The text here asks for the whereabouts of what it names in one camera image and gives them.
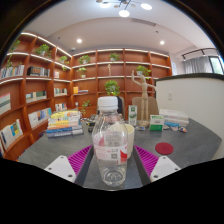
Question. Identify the grey window curtain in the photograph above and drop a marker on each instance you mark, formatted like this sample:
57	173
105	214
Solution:
197	65

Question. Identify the green white drink carton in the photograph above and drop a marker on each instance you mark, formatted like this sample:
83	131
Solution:
132	116

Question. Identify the small colourful oval badge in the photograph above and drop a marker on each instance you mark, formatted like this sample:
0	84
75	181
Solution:
183	129

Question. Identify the small round badge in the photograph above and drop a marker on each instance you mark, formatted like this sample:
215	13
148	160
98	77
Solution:
166	127
140	128

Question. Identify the white wall switch plate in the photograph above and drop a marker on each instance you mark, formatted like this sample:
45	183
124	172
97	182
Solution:
170	96

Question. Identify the green white small box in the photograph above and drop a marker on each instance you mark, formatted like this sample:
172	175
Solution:
156	122

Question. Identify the round recessed ceiling light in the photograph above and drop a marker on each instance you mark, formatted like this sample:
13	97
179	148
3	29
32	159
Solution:
162	42
79	40

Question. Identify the ceiling air vent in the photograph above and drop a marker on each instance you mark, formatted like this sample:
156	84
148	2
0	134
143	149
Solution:
143	22

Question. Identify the dark orange-cover book stack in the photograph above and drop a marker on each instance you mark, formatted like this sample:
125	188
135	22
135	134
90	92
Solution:
90	125

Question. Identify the tan chair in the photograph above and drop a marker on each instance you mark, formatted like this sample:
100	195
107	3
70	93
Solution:
152	106

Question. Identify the flat round red coaster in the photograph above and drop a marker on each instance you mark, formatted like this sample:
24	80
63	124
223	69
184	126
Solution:
164	148

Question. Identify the cream plastic cup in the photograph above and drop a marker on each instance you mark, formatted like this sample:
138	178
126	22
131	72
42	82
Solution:
130	140

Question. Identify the white box stack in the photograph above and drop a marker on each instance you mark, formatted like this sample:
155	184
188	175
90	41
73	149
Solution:
174	115

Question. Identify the colourful book stack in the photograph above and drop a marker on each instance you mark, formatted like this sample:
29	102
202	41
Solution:
64	125

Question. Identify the wooden shelf unit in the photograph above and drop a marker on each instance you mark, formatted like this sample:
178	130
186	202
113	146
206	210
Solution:
43	86

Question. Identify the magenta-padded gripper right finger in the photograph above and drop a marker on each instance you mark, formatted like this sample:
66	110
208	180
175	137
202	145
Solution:
165	166

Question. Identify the wooden artist mannequin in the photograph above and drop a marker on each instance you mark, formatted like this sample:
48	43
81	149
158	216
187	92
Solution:
144	100

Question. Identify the chair with dark jacket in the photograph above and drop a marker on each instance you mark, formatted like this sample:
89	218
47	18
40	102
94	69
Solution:
120	106

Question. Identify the black-framed window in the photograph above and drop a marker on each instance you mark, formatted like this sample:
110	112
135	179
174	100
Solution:
216	65

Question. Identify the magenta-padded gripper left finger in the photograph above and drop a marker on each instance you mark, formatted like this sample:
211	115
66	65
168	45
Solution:
60	166

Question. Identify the clear plastic water bottle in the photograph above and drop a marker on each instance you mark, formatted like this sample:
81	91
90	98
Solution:
110	143

